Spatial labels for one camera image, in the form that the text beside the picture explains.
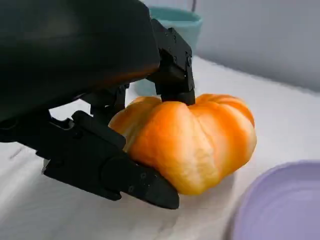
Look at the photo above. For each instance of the orange and white bread roll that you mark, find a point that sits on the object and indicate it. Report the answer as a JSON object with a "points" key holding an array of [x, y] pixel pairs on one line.
{"points": [[195, 145]]}

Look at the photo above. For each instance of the pale green mug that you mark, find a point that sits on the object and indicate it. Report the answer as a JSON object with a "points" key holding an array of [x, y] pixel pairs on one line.
{"points": [[185, 27]]}

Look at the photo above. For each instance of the lilac plate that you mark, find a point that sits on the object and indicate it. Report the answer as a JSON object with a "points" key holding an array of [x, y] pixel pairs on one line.
{"points": [[282, 207]]}

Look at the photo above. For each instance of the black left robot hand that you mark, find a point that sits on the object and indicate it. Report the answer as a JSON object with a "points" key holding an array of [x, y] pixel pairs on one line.
{"points": [[75, 50]]}

